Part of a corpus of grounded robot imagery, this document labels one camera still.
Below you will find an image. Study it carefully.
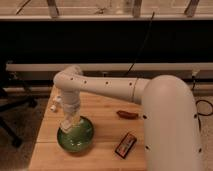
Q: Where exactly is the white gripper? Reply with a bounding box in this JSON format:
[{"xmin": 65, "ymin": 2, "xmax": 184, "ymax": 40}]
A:
[{"xmin": 60, "ymin": 97, "xmax": 81, "ymax": 131}]

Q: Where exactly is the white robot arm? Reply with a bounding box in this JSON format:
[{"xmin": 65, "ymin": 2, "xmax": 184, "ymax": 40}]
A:
[{"xmin": 54, "ymin": 66, "xmax": 204, "ymax": 171}]

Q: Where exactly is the green ceramic bowl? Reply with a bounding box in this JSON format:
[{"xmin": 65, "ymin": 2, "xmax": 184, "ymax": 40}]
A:
[{"xmin": 57, "ymin": 116, "xmax": 94, "ymax": 153}]

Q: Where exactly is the small white object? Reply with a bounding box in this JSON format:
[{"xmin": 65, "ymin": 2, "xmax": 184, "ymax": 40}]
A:
[{"xmin": 50, "ymin": 96, "xmax": 62, "ymax": 112}]

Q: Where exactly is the brown oblong food item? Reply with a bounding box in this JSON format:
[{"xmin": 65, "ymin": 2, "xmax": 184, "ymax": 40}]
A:
[{"xmin": 116, "ymin": 110, "xmax": 138, "ymax": 119}]

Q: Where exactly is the black office chair base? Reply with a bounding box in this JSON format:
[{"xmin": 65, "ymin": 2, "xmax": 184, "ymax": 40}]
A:
[{"xmin": 0, "ymin": 87, "xmax": 38, "ymax": 148}]

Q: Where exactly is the black rectangular packet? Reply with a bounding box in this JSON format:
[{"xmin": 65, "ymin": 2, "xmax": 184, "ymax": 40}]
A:
[{"xmin": 115, "ymin": 132, "xmax": 137, "ymax": 159}]

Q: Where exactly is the white baseboard heater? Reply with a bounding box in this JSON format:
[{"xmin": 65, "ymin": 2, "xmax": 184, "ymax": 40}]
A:
[{"xmin": 6, "ymin": 63, "xmax": 213, "ymax": 72}]

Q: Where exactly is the black floor cable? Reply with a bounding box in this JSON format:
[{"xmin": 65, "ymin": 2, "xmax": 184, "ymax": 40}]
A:
[{"xmin": 195, "ymin": 99, "xmax": 213, "ymax": 134}]

